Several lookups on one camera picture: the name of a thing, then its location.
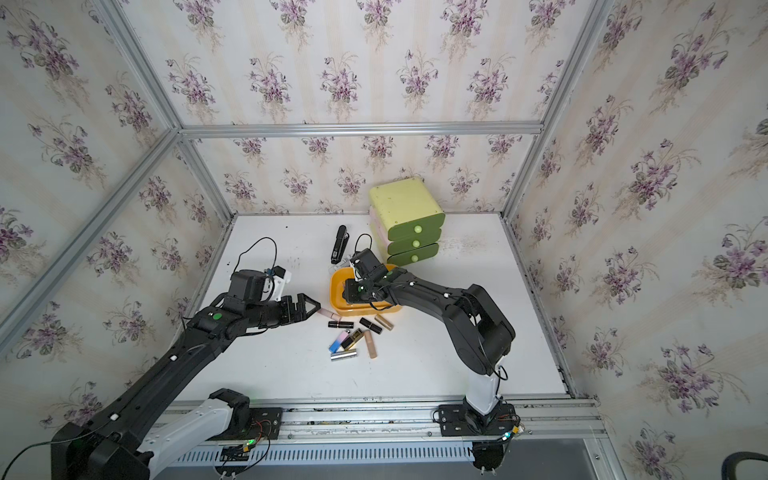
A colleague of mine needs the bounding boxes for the beige matte lipstick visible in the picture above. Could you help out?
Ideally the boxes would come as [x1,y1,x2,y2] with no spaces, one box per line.
[363,330,378,359]

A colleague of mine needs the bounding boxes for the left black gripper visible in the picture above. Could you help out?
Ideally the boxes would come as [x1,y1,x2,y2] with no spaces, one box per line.
[242,292,321,330]

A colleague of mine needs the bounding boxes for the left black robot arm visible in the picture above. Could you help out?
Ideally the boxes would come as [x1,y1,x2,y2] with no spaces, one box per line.
[51,293,321,479]

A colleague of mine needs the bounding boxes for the pink gradient lip gloss tube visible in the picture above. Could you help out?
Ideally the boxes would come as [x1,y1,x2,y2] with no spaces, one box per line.
[318,308,342,321]

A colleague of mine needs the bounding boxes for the champagne gold lipstick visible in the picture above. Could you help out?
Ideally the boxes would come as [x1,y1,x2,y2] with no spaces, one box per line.
[374,314,394,331]

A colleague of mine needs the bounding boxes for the yellow plastic storage box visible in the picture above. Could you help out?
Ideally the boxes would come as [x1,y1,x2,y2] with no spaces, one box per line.
[329,267,402,317]

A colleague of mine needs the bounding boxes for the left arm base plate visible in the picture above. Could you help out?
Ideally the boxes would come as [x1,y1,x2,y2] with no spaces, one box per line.
[209,407,284,441]

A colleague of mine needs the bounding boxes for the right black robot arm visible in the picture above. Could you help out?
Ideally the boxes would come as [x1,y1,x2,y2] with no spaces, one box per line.
[342,249,516,427]

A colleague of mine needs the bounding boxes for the green pink drawer organizer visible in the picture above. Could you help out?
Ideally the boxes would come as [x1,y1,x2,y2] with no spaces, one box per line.
[368,178,446,266]

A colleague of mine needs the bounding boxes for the black lipstick gold band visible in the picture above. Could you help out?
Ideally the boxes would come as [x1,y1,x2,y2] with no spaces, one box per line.
[360,318,383,334]

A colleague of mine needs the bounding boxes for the blue pink gradient lipstick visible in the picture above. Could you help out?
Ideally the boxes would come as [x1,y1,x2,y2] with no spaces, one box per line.
[329,330,350,354]

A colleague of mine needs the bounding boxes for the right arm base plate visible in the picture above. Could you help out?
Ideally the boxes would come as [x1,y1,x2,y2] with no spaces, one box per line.
[432,401,525,440]

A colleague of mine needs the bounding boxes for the short black lipstick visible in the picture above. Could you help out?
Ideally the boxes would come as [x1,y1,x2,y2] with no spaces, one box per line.
[327,321,355,330]

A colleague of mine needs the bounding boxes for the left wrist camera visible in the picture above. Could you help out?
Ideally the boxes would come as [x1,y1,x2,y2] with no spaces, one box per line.
[269,266,292,301]

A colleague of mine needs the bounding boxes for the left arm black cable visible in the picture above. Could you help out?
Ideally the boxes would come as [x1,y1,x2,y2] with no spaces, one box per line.
[230,236,280,283]

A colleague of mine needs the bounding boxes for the black stapler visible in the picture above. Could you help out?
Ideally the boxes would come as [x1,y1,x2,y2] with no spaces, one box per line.
[330,225,349,265]

